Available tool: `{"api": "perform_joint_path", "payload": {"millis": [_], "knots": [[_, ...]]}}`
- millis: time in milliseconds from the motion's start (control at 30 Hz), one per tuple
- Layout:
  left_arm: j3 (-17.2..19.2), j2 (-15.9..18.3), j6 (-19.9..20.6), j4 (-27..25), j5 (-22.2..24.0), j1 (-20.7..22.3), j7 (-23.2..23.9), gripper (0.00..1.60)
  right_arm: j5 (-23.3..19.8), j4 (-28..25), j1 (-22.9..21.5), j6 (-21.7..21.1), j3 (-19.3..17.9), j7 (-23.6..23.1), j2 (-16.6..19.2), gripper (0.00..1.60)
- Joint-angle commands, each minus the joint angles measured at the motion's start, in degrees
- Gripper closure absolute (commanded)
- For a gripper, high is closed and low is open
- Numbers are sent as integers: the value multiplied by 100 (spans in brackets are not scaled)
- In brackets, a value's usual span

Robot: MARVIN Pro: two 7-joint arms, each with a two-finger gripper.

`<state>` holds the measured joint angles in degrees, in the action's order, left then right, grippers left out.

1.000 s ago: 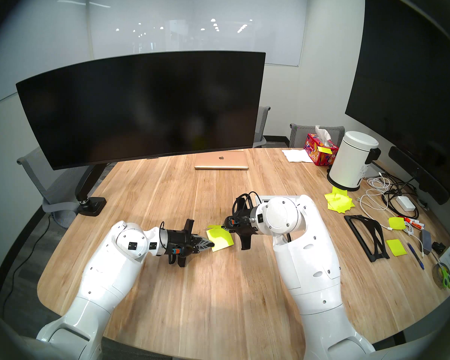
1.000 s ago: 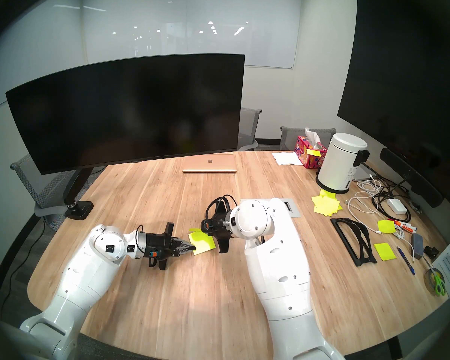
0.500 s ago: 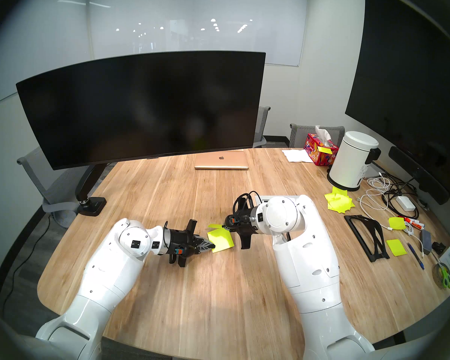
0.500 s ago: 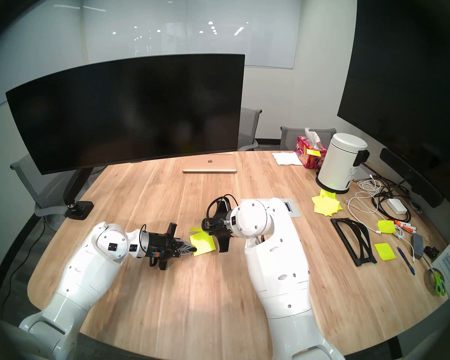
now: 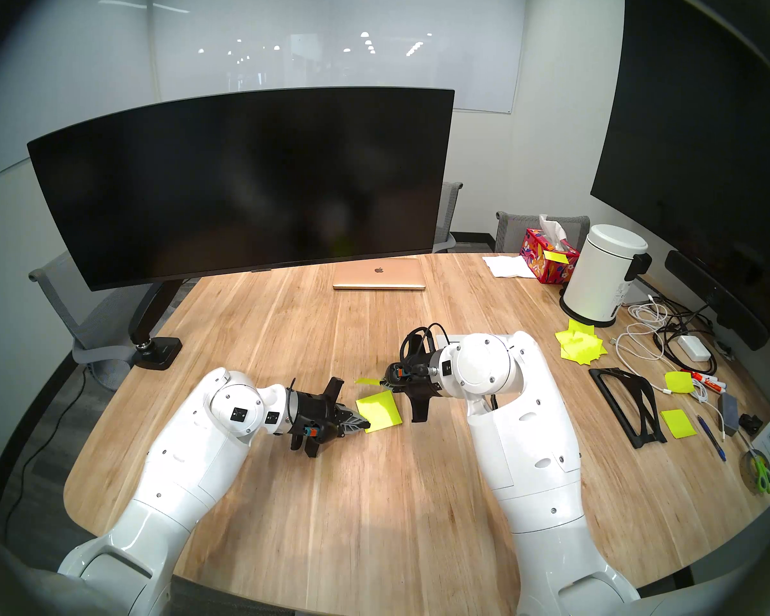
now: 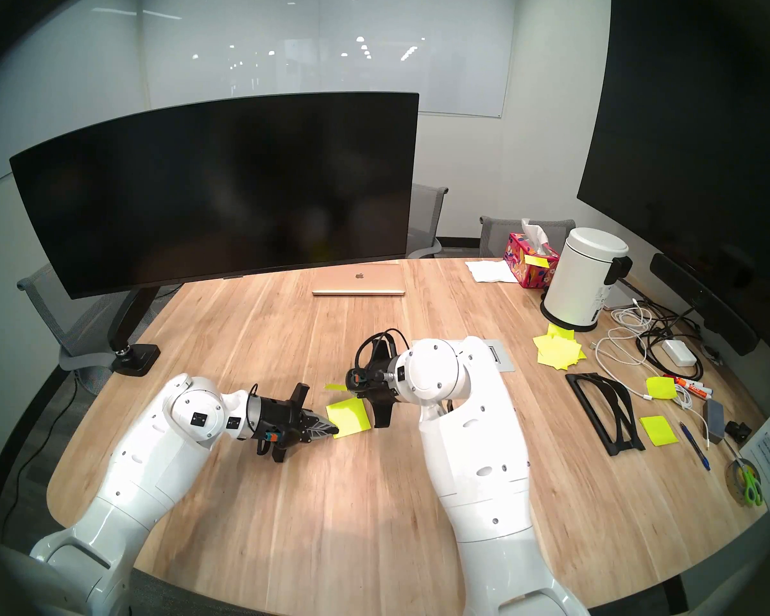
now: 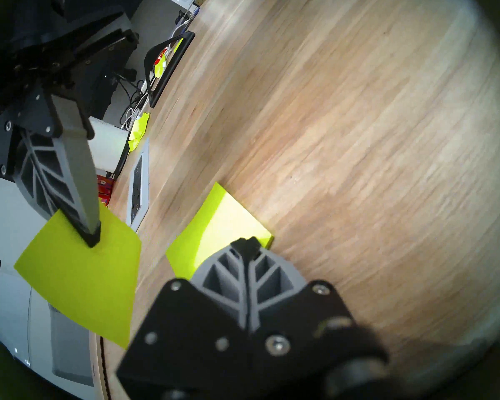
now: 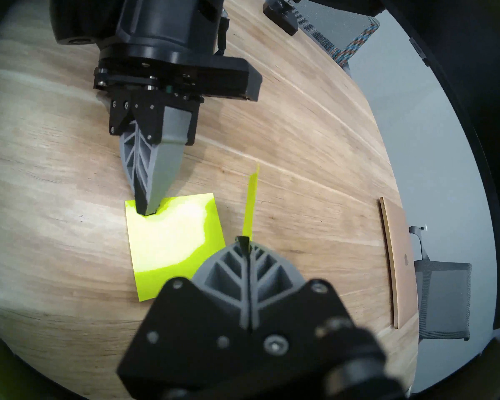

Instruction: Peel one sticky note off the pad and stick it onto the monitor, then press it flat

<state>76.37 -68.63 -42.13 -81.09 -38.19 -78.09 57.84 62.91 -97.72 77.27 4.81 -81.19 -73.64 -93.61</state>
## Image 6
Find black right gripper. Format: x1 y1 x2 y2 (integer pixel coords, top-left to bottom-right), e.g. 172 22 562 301
348 338 400 429

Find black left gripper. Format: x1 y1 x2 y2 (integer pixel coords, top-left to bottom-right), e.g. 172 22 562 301
250 382 339 463

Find loose yellow sticky notes pile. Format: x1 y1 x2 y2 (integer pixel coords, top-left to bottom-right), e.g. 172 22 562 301
532 323 588 370

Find curved black ultrawide monitor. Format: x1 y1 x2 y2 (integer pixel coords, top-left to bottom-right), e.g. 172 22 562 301
9 92 420 300

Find yellow sticky pad right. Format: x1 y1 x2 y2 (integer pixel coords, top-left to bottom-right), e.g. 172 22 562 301
639 415 679 447

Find rose gold closed laptop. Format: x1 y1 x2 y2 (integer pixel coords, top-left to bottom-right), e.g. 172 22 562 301
312 262 406 297

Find silver table power outlet panel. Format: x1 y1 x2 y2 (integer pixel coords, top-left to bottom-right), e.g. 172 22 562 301
484 339 515 373

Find white paper napkin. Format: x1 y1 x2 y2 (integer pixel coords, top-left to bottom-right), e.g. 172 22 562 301
465 259 519 284

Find grey mesh office chair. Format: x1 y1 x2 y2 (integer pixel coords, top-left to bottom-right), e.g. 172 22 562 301
406 184 449 259
16 262 148 397
479 216 576 258

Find colourful tissue box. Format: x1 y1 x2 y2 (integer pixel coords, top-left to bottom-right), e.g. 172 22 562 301
503 218 560 289

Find white cylindrical trash can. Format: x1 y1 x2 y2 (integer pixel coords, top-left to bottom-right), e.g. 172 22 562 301
540 227 634 332

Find black folding laptop stand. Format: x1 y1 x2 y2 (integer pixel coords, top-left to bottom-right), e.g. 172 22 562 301
565 372 647 457

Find white power adapter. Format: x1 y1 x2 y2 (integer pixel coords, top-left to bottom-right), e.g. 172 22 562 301
661 339 697 367

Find red white marker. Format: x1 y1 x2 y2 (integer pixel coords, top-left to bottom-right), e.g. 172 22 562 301
664 374 713 397

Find blue pen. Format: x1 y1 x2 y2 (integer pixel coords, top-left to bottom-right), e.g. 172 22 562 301
678 421 712 472

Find black video sound bar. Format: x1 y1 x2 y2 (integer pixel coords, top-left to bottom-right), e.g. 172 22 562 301
649 253 760 356

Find grey whiteboard eraser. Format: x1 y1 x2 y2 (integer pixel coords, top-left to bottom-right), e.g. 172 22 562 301
701 399 726 444

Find clear tape roll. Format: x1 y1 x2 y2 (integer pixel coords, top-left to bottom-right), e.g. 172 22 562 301
726 459 763 503

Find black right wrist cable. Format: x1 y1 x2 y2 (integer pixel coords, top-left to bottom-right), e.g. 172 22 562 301
355 329 413 373

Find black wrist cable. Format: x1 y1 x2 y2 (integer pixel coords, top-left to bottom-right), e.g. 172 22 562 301
355 329 413 373
246 384 280 458

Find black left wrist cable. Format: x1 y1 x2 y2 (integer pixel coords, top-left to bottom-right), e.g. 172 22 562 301
246 384 280 458

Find black floor cable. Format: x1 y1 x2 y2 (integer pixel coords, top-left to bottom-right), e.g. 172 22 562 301
0 377 78 545

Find white charging cable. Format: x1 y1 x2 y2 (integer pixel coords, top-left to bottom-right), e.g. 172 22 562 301
592 297 713 445

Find black cable bundle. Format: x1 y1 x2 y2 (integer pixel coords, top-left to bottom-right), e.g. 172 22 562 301
635 304 706 381

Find glass wall whiteboard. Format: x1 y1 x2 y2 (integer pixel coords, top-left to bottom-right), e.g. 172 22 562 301
140 0 517 118

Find green handled scissors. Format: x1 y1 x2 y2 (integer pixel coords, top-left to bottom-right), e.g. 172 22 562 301
735 458 764 508

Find large black wall television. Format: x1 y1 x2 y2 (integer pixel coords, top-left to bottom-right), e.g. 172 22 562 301
576 0 770 352

